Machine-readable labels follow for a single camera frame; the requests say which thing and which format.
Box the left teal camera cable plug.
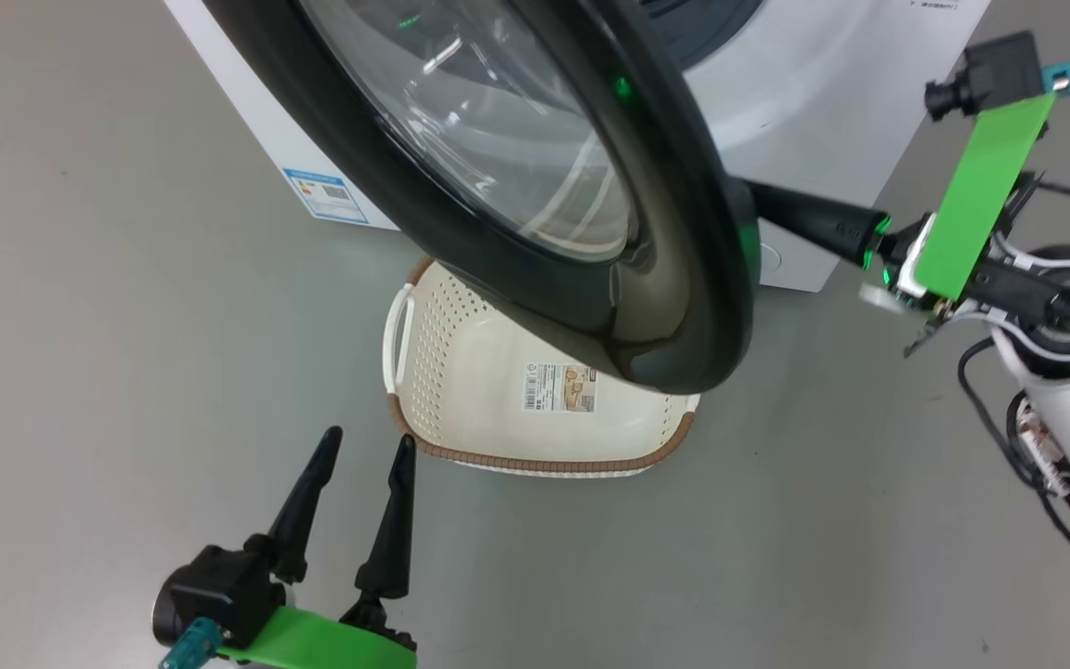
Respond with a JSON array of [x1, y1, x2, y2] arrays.
[[159, 617, 222, 669]]

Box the blue energy label sticker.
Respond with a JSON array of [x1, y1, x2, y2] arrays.
[[281, 167, 371, 226]]

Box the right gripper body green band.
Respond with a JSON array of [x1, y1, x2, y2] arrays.
[[860, 93, 1056, 321]]

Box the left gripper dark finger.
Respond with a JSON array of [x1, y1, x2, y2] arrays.
[[355, 433, 418, 600], [245, 426, 345, 584]]

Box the paper product label sticker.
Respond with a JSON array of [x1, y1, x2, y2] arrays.
[[523, 362, 597, 413]]

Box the black round glass washer door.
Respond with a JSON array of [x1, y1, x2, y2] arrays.
[[201, 0, 763, 396]]

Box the cream perforated laundry basket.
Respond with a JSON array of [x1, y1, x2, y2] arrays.
[[382, 258, 701, 479]]

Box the white front-load washing machine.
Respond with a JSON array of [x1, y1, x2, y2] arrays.
[[163, 0, 993, 295]]

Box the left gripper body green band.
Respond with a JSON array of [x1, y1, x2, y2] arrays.
[[219, 599, 418, 669]]

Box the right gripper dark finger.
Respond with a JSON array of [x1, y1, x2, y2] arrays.
[[747, 180, 891, 270]]

